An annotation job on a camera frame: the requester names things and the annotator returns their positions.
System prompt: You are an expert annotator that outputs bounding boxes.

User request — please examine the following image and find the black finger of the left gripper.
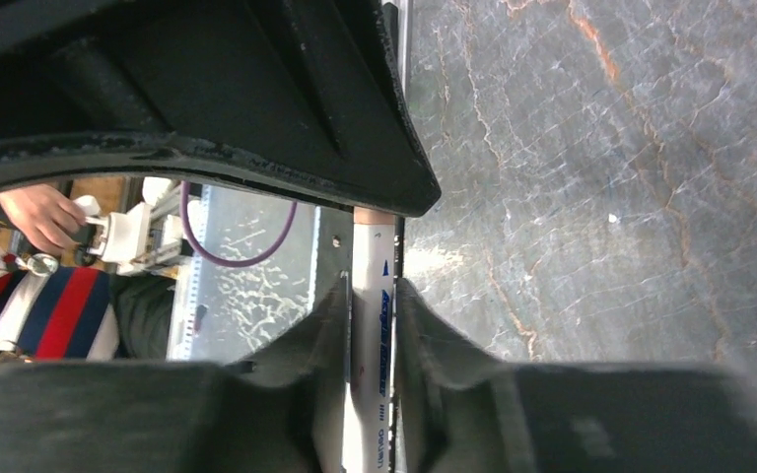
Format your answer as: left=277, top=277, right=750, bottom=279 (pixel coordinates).
left=0, top=1, right=441, bottom=217

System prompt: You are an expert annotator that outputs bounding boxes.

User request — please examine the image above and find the operator striped shirt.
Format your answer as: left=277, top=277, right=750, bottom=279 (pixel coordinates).
left=0, top=267, right=126, bottom=361

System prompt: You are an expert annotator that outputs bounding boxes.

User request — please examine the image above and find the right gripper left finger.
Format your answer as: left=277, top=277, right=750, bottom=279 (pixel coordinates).
left=0, top=279, right=351, bottom=472

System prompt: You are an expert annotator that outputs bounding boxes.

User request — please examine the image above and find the white slotted cable duct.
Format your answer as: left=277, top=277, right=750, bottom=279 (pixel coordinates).
left=166, top=185, right=212, bottom=361

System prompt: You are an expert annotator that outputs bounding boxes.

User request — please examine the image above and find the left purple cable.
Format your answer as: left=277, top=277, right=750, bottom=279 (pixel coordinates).
left=178, top=181, right=300, bottom=270

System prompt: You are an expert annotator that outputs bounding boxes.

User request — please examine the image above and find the white leader arm handle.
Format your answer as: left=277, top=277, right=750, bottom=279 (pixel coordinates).
left=73, top=195, right=193, bottom=276

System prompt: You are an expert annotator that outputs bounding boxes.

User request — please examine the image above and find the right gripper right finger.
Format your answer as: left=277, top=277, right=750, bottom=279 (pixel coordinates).
left=396, top=280, right=757, bottom=472

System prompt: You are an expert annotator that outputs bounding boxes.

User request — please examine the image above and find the operator hand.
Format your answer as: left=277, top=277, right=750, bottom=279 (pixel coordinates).
left=0, top=184, right=86, bottom=255

